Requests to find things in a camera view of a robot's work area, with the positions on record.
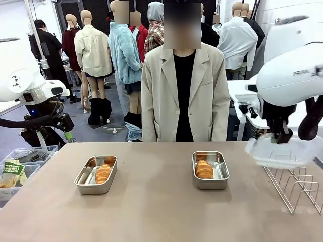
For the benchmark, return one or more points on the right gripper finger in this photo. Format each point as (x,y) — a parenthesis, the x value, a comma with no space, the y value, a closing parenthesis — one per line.
(286,136)
(274,136)

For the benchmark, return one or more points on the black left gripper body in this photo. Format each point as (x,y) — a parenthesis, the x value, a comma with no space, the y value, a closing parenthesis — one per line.
(35,118)

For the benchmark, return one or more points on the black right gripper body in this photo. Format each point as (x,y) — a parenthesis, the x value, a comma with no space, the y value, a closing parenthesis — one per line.
(278,113)

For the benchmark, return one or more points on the clear plastic container lid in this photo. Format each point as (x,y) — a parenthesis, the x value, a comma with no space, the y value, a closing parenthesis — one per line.
(297,153)

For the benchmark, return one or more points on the rectangular stainless steel container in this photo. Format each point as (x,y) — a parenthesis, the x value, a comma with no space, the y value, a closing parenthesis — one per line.
(219,161)
(85,176)

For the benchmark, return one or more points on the golden croissant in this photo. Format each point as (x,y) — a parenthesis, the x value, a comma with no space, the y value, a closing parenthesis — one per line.
(204,170)
(103,174)

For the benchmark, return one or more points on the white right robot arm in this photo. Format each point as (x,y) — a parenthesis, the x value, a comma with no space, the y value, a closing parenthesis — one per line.
(285,80)

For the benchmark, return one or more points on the person's right forearm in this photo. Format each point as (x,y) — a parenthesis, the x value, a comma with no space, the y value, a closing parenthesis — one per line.
(149,121)

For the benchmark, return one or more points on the person's left forearm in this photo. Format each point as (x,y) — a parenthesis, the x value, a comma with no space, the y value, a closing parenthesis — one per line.
(222,121)

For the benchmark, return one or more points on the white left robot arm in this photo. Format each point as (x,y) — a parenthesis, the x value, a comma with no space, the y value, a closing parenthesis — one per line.
(15,75)

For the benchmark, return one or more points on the white work table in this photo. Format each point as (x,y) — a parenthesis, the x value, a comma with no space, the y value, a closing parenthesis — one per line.
(7,107)

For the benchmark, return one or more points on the black furry boot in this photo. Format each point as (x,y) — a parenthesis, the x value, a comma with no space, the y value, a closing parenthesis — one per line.
(94,112)
(106,109)

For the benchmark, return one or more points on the clear bin with utensils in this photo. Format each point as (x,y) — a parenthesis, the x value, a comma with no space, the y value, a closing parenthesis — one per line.
(30,155)

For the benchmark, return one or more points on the white mannequin stand base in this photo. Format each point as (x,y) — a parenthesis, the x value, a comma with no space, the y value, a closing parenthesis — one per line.
(114,129)

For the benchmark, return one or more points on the green snack bag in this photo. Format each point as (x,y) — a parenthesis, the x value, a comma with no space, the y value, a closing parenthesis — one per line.
(12,170)

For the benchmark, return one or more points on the blue denim cloth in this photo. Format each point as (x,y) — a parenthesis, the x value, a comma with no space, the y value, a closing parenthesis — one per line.
(132,132)

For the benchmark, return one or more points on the person in black clothes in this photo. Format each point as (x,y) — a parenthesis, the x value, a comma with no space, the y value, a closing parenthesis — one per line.
(50,50)

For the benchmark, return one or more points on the mannequin in maroon dress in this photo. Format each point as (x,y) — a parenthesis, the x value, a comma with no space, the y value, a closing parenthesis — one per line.
(69,48)

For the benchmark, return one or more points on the mannequin in cream jacket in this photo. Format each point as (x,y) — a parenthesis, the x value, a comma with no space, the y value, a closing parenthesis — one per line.
(92,50)

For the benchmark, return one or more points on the clear plastic storage bin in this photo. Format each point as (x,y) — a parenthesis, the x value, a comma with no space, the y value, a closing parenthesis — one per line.
(7,195)

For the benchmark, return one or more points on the mannequin in black jacket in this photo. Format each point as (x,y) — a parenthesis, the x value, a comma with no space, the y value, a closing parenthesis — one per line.
(259,32)

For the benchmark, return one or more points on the mannequin in white shirt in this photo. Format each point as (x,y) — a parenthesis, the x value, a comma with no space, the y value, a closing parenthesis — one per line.
(234,40)

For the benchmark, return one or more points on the mannequin in blue fleece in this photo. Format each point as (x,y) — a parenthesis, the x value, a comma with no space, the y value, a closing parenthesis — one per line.
(123,55)

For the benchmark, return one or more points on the person in beige blazer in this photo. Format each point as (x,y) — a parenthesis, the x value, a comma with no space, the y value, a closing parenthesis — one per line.
(161,83)

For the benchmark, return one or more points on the mannequin in black top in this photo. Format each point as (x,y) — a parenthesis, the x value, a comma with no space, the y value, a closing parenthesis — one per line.
(209,35)

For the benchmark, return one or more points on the mannequin in red jacket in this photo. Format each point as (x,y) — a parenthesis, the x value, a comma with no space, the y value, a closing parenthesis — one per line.
(141,37)

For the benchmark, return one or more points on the mannequin in plaid hoodie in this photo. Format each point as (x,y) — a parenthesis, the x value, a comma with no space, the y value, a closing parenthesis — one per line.
(152,37)

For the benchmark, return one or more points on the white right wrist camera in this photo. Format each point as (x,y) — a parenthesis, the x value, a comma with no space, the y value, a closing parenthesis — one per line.
(248,107)

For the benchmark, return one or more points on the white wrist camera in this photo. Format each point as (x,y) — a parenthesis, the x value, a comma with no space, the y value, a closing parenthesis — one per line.
(248,107)
(54,88)

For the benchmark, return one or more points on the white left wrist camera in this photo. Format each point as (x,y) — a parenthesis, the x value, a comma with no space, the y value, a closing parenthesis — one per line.
(54,88)

